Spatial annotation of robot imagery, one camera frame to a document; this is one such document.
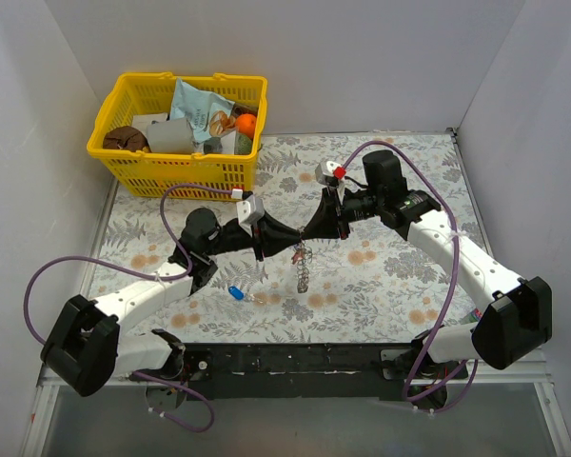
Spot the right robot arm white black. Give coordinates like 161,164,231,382
303,149,553,379

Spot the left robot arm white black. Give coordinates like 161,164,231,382
41,208,302,397

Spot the yellow plastic basket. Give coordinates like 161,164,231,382
87,72,267,200

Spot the loose blue key tag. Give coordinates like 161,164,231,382
227,286,255,303

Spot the floral table mat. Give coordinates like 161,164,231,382
77,134,517,345

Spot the green item in basket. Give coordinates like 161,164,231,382
234,132,253,155

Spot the grey paper cup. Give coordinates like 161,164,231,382
147,118,194,154

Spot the orange fruit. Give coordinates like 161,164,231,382
235,113,257,140

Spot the light blue snack bag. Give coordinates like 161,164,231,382
169,79,235,143

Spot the brown round pastry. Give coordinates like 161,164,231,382
102,126,148,152

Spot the white paper in basket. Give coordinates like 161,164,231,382
130,112,168,133

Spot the green blue carton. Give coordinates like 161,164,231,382
460,308,482,325

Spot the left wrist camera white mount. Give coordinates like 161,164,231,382
236,194,265,229

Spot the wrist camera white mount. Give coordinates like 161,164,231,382
315,161,345,198
236,194,265,229

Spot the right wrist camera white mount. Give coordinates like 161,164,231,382
315,161,345,198

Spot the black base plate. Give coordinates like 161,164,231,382
128,341,474,402

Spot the aluminium frame rail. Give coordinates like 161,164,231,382
22,352,571,456

